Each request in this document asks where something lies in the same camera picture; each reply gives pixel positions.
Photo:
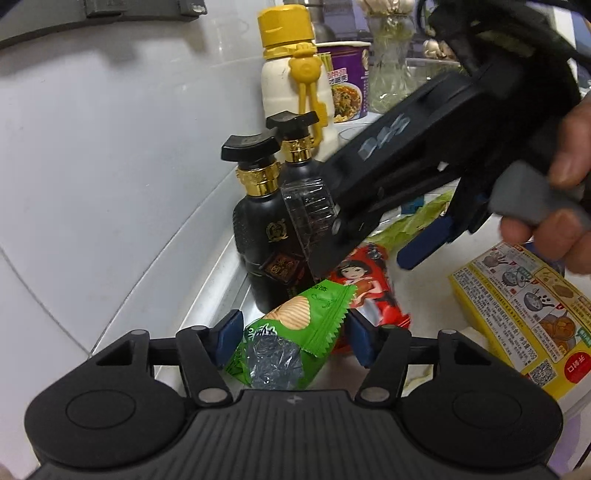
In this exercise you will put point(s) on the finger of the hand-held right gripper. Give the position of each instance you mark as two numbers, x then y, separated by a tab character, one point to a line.
351	230
422	247

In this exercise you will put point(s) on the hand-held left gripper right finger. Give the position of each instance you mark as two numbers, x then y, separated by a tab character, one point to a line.
362	341

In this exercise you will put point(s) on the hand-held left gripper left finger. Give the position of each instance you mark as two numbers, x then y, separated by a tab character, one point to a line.
228	337

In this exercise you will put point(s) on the light green packet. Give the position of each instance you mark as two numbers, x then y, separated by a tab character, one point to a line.
401	226

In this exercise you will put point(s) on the red snack packet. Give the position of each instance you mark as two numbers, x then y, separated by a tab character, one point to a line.
369	286

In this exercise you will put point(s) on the green chip packet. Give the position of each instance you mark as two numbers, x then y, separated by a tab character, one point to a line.
295	318

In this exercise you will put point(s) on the yellow cardboard box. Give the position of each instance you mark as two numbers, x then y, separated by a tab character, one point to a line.
521	314

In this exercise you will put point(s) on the person's right hand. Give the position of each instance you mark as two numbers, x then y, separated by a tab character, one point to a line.
572	157

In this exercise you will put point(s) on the sprouting garlic bunch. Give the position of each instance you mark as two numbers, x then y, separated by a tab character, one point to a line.
436	48
385	5

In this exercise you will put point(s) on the black bottle with gold neck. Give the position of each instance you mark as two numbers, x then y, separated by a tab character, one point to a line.
293	129
263	240

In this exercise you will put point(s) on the tall glass vase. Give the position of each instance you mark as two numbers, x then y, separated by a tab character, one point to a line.
390	64

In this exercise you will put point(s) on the purple instant noodle cup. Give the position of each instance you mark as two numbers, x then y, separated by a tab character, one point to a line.
346	87

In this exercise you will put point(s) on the cream bottle with yellow cap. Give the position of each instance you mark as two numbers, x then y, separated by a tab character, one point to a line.
281	78

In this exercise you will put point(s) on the grey wall socket panel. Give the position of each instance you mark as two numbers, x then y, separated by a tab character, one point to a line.
147	7

